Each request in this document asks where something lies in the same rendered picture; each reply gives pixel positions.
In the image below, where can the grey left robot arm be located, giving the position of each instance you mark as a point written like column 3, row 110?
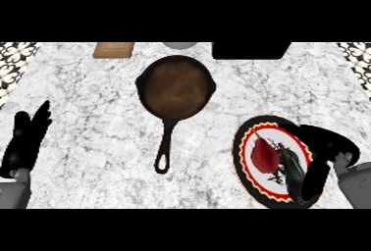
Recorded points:
column 13, row 189

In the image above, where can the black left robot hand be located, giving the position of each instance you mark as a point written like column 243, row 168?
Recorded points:
column 24, row 140

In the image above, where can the grey round object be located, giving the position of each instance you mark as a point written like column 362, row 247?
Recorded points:
column 181, row 45

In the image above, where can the black red patterned plate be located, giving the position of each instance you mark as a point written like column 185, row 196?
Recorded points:
column 251, row 176

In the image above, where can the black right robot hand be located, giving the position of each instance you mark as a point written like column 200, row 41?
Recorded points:
column 324, row 140

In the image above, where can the brown cast iron pan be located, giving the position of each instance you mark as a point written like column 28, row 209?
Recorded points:
column 175, row 98

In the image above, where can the light wooden board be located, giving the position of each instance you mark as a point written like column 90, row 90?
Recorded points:
column 113, row 49

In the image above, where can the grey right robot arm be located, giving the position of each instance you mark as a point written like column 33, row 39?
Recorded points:
column 355, row 183

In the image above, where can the black appliance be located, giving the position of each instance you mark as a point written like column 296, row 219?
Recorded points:
column 251, row 50

